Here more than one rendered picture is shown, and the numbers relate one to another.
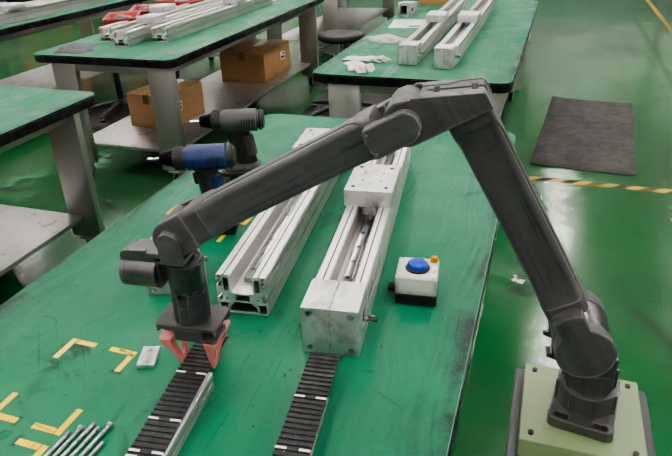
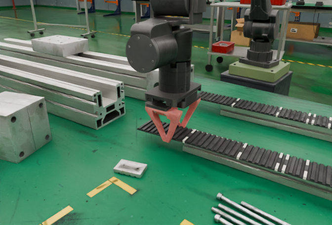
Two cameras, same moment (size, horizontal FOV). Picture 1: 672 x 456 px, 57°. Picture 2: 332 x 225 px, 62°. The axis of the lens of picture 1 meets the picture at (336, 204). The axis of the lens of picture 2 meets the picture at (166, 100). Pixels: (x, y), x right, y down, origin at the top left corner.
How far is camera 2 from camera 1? 1.03 m
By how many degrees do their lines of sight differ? 64
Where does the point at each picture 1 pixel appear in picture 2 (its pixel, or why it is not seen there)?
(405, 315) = not seen: hidden behind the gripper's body
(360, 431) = not seen: hidden behind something
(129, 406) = (194, 185)
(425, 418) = (247, 92)
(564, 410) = (265, 61)
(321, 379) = (221, 97)
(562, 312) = (270, 12)
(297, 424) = (257, 108)
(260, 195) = not seen: outside the picture
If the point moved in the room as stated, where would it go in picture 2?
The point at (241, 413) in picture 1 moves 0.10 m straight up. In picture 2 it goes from (225, 134) to (229, 91)
